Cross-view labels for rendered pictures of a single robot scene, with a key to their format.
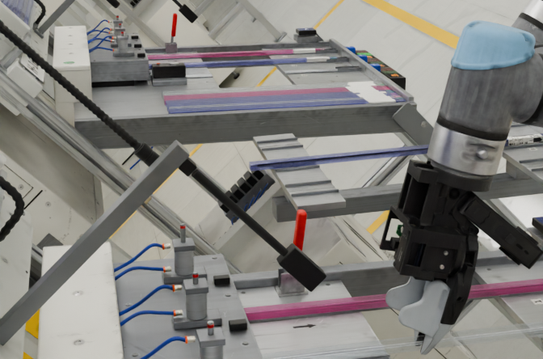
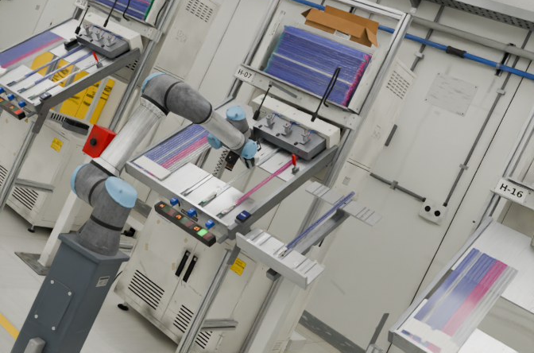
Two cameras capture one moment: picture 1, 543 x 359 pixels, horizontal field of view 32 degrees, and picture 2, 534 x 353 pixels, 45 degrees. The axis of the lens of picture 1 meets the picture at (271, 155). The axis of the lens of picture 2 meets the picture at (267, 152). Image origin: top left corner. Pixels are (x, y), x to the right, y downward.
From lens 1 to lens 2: 3.43 m
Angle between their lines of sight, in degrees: 116
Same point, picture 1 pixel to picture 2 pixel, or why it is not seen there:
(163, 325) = (292, 129)
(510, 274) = (249, 205)
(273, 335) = (284, 158)
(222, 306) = (287, 138)
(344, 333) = (270, 165)
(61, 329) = (301, 114)
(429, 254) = not seen: hidden behind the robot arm
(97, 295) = (307, 122)
